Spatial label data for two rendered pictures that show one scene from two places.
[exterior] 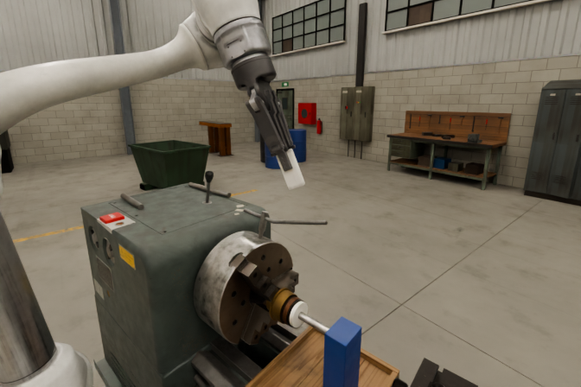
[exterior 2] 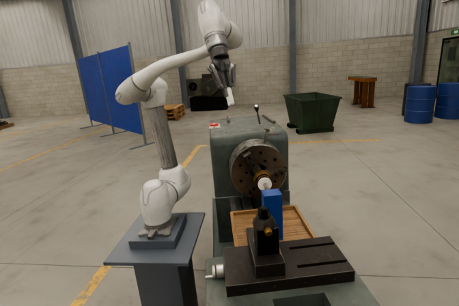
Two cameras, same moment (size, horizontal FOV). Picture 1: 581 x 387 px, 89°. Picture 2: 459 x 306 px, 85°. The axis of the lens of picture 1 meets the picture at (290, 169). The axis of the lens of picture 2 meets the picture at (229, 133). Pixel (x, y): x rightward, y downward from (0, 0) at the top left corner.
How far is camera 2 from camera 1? 0.75 m
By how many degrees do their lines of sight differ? 45
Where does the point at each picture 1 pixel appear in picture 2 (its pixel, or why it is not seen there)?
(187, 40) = not seen: hidden behind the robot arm
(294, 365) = not seen: hidden behind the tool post
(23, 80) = (156, 65)
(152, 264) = (212, 143)
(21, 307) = (166, 143)
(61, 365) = (176, 169)
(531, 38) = not seen: outside the picture
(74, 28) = (266, 15)
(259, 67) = (214, 52)
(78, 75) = (170, 61)
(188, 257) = (229, 145)
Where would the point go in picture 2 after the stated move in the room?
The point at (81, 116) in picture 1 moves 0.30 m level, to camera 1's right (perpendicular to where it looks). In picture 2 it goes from (264, 75) to (270, 75)
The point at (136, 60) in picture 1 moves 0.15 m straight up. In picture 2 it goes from (191, 52) to (188, 19)
